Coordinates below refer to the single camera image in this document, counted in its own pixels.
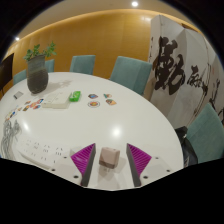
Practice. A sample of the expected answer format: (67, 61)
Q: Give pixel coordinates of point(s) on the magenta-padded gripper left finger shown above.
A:
(83, 159)

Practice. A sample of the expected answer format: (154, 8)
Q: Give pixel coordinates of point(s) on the small teal orange sticker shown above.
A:
(107, 95)

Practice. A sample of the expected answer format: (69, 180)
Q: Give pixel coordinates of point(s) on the teal upholstered chair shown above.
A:
(50, 65)
(20, 76)
(82, 64)
(131, 75)
(206, 133)

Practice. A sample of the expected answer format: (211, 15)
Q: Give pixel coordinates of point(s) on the white cardboard box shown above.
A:
(62, 100)
(49, 100)

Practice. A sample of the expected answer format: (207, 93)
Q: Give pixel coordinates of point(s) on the red blue round sticker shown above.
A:
(36, 106)

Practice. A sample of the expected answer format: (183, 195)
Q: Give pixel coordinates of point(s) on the recessed ceiling lights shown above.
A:
(134, 4)

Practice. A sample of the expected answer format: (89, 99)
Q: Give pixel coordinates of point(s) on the black wall screen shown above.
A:
(6, 71)

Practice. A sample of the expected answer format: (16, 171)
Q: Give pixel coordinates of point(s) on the folding screen with calligraphy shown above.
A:
(180, 73)

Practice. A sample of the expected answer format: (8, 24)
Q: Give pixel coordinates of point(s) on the white rimmed round sticker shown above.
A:
(93, 104)

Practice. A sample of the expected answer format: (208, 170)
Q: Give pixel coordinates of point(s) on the dark square sticker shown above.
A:
(26, 108)

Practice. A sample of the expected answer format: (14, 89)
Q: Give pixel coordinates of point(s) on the red orange round sticker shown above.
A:
(33, 104)

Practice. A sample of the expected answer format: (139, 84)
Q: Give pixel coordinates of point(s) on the potted plant in grey vase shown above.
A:
(37, 76)

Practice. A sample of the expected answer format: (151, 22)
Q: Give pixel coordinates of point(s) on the small green box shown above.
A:
(75, 96)

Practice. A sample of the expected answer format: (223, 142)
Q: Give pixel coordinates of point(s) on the pale pink charger block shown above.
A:
(109, 157)

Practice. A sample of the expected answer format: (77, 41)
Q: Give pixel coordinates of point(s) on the blue orange round sticker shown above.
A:
(93, 96)
(40, 100)

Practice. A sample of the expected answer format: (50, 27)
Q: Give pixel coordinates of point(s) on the black bag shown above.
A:
(186, 146)

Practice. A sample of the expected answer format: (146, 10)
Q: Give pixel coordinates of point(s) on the dark rectangular sticker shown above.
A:
(28, 102)

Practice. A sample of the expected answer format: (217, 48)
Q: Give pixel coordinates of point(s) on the orange green sticker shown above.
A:
(111, 102)

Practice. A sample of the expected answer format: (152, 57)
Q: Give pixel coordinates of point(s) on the colourful sticker sheet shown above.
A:
(12, 113)

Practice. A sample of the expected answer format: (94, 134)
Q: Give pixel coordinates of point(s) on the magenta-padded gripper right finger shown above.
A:
(140, 160)

